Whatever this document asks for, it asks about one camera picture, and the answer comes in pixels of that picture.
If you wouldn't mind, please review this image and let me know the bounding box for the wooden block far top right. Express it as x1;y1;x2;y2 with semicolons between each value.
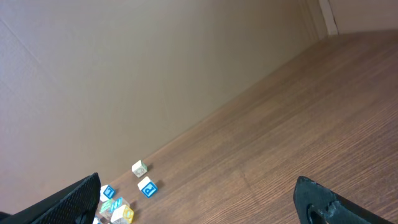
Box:
131;160;148;178

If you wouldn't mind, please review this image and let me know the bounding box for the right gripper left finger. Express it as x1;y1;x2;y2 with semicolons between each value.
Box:
1;172;101;224

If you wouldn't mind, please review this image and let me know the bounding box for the wooden block blue R side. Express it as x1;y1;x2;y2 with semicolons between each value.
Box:
137;177;158;198

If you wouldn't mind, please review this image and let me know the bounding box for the green N letter block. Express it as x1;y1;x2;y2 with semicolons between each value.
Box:
99;199;114;220

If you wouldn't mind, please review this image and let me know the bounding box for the blue H letter block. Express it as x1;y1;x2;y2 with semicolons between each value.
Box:
109;197;130;213

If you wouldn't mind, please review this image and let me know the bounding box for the wooden block red scribble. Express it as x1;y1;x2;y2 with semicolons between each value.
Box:
110;205;134;224

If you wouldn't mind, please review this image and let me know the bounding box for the wooden block blue L side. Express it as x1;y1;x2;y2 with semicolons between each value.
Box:
93;217;102;224

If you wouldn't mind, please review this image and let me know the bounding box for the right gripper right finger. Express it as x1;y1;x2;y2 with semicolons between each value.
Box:
293;176;392;224

